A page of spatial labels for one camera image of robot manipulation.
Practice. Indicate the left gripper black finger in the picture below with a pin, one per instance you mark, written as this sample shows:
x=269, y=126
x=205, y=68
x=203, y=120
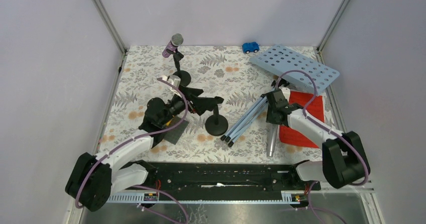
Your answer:
x=203, y=104
x=188, y=92

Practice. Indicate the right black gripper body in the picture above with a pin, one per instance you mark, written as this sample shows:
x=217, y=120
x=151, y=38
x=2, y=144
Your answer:
x=270, y=117

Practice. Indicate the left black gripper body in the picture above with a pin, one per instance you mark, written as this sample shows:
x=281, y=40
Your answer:
x=177, y=106

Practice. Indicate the red sheet music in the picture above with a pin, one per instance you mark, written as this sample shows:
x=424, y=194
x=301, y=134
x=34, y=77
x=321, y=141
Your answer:
x=301, y=131

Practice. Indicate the light blue music stand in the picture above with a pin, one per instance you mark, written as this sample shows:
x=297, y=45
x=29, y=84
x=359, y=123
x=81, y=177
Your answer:
x=292, y=68

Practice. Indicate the silver microphone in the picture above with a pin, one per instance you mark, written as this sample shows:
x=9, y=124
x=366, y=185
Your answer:
x=271, y=140

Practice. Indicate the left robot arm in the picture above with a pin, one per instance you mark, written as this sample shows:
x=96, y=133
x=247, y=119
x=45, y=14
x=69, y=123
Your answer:
x=95, y=178

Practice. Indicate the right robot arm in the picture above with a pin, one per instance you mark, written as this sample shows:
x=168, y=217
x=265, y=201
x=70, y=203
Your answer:
x=344, y=161

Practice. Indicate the dark grey building baseplate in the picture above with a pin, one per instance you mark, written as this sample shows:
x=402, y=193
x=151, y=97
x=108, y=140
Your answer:
x=174, y=135

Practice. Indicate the purple glitter microphone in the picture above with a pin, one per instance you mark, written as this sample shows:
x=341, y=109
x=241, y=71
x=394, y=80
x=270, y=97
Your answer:
x=176, y=40

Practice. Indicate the blue toy car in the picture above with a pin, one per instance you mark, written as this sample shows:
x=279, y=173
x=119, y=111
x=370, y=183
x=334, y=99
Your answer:
x=250, y=47

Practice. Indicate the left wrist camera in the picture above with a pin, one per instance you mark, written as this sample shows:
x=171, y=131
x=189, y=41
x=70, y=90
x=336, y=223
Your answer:
x=174, y=82

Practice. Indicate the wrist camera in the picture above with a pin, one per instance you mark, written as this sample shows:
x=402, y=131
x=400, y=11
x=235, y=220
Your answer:
x=174, y=82
x=286, y=92

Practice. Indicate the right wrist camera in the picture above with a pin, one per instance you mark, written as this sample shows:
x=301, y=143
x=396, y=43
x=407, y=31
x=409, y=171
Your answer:
x=286, y=92

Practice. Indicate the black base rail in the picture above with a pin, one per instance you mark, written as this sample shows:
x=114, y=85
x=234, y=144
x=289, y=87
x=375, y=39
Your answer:
x=171, y=177

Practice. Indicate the grey cable duct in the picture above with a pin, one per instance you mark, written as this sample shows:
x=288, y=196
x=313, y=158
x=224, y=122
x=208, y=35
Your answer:
x=209, y=196

